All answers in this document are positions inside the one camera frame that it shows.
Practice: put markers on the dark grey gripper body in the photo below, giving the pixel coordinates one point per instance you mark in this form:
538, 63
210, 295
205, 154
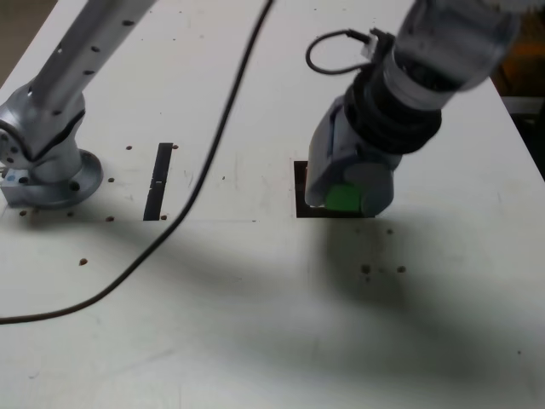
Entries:
376, 158

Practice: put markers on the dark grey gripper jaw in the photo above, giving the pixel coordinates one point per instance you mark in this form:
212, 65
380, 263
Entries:
328, 162

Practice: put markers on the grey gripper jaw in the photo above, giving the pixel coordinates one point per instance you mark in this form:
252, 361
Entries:
374, 187

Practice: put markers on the green cube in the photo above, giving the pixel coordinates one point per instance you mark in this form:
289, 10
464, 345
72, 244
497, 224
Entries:
342, 199

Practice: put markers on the black tape square outline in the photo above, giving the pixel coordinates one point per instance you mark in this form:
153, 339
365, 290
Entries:
300, 200

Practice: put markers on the black tape strip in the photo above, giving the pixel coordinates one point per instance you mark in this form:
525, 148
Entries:
157, 183

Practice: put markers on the brown cardboard box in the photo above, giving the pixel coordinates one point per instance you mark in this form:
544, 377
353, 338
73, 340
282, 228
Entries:
526, 64

